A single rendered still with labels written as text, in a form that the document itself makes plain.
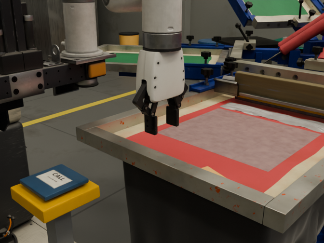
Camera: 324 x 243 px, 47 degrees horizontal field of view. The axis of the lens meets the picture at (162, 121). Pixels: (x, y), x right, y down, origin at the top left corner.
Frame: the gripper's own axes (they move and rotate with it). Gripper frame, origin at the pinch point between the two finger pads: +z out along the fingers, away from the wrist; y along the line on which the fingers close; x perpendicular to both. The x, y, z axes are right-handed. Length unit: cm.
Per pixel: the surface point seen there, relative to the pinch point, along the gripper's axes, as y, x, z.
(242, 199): 1.9, 21.2, 8.9
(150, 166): 1.9, -1.6, 10.3
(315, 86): -56, 10, 2
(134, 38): -387, -425, 58
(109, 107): -208, -277, 107
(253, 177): -11.5, 15.9, 11.8
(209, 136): -23.5, -4.6, 11.7
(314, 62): -85, -2, 0
